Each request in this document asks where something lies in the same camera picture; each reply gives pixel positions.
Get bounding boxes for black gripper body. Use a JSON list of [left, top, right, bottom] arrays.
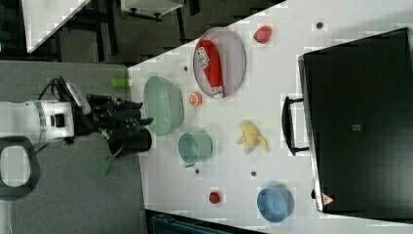
[[75, 94, 131, 140]]

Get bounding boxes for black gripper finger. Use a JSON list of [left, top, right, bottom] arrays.
[[130, 117, 154, 131], [124, 100, 143, 109]]

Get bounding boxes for yellow peeled banana toy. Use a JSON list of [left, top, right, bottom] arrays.
[[237, 121, 270, 154]]

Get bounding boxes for light green mug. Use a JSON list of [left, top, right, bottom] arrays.
[[178, 131, 212, 167]]

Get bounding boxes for black cylinder lower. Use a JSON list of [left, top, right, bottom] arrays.
[[108, 128, 152, 158]]

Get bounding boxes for green marker pen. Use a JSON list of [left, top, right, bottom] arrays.
[[110, 78, 133, 89]]

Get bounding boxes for light green bowl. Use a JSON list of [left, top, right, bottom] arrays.
[[143, 77, 184, 137]]

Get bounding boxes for green flat spatula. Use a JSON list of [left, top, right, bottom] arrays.
[[93, 148, 122, 183]]

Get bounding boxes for orange slice toy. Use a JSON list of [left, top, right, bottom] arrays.
[[189, 92, 203, 106]]

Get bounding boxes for red ketchup bottle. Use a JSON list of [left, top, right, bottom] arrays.
[[195, 40, 224, 98]]

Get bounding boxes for white cabinet with casters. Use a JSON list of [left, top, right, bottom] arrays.
[[120, 0, 184, 20]]

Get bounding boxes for dark blue crate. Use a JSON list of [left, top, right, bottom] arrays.
[[150, 214, 259, 234]]

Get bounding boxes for small red fruit toy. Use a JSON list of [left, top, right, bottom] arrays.
[[208, 192, 221, 204]]

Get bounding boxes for red strawberry toy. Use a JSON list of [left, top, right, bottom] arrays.
[[253, 25, 273, 44]]

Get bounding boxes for blue bowl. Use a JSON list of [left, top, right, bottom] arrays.
[[257, 186, 294, 223]]

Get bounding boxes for black oven box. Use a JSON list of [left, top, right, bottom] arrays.
[[298, 28, 413, 223]]

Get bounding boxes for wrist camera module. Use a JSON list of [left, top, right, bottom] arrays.
[[66, 83, 91, 115]]

